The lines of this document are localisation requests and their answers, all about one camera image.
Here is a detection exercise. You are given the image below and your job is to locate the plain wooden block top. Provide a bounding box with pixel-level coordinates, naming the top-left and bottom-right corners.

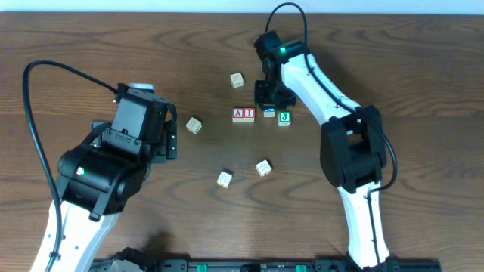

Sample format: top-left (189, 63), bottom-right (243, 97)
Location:
top-left (230, 73), bottom-right (244, 88)

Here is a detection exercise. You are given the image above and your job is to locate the plain wooden block lower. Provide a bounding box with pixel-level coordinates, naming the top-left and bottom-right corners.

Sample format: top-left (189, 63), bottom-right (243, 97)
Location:
top-left (217, 170), bottom-right (233, 188)

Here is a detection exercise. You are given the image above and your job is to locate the green letter J block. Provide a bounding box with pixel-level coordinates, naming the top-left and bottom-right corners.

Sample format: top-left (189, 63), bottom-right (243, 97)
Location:
top-left (278, 111), bottom-right (292, 127)

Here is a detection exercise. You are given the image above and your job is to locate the wooden block red side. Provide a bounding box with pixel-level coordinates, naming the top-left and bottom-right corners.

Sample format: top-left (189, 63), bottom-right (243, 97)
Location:
top-left (256, 159), bottom-right (272, 177)

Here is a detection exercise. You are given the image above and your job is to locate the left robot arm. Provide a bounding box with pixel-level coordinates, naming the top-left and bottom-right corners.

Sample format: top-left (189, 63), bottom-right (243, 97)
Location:
top-left (31, 83), bottom-right (177, 271)

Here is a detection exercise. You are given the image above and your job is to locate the red letter I block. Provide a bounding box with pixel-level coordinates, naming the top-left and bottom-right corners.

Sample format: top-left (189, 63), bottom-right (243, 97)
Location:
top-left (243, 107), bottom-right (256, 123)

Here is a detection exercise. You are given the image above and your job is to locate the blue number 2 block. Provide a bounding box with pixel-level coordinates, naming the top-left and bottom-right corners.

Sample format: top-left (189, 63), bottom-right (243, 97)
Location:
top-left (263, 108), bottom-right (275, 118)

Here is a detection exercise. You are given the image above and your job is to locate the left black cable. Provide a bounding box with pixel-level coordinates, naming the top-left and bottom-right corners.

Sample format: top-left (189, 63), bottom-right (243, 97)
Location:
top-left (21, 59), bottom-right (120, 272)

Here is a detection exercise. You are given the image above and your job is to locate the yellow letter C block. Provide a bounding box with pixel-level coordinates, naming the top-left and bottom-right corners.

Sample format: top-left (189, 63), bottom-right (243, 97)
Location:
top-left (185, 116), bottom-right (202, 134)

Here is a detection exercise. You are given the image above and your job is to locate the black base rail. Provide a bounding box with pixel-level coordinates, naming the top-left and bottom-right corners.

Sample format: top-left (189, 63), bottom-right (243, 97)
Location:
top-left (90, 247), bottom-right (442, 272)

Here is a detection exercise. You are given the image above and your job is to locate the black cable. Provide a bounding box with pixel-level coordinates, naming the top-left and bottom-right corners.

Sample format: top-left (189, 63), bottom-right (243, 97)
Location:
top-left (263, 2), bottom-right (399, 270)
top-left (21, 59), bottom-right (120, 272)

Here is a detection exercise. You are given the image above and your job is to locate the red letter A block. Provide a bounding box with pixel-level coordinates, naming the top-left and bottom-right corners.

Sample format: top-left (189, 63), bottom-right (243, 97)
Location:
top-left (232, 107), bottom-right (244, 123)

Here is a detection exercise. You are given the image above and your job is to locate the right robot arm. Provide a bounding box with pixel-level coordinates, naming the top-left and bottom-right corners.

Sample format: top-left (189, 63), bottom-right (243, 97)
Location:
top-left (254, 31), bottom-right (389, 270)

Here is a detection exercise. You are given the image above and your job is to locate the plain wooden block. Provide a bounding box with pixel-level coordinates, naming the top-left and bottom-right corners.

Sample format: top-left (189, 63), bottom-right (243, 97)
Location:
top-left (230, 73), bottom-right (244, 88)
top-left (217, 170), bottom-right (233, 188)

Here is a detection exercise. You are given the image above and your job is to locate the right black cable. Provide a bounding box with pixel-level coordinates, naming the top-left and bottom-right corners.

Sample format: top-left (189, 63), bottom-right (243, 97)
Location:
top-left (263, 2), bottom-right (399, 270)

